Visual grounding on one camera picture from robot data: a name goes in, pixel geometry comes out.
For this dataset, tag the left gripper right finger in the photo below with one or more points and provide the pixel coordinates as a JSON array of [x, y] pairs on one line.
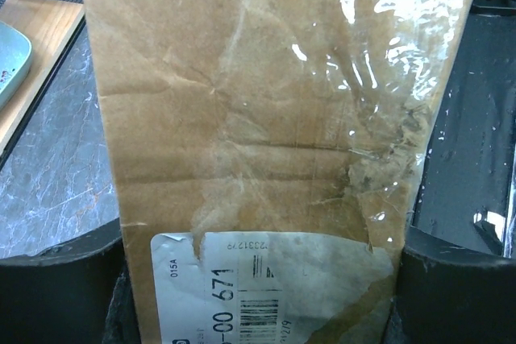
[[450, 294]]

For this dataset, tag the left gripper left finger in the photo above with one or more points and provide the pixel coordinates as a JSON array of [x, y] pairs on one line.
[[77, 291]]

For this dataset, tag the brown cardboard express box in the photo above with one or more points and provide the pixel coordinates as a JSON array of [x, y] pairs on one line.
[[266, 156]]

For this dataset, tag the teal rectangular plate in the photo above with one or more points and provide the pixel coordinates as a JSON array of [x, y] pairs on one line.
[[15, 61]]

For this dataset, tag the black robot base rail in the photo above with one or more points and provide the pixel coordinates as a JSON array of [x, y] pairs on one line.
[[467, 195]]

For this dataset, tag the black wire wooden shelf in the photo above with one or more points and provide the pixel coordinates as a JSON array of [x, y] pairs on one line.
[[52, 26]]

